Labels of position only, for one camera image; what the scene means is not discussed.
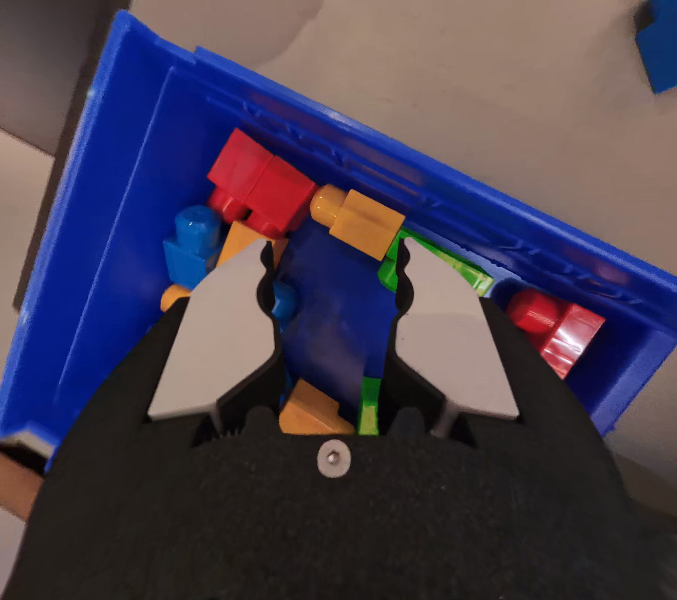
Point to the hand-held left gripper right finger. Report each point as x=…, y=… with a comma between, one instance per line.
x=455, y=346

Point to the blue plastic bin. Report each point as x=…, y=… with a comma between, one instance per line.
x=132, y=187

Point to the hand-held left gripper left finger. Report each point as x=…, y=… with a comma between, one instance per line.
x=217, y=346

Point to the blue toy block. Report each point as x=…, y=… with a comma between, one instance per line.
x=284, y=301

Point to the grey desk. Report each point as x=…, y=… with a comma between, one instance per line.
x=423, y=55

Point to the green toy block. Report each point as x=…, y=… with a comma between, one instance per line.
x=369, y=407

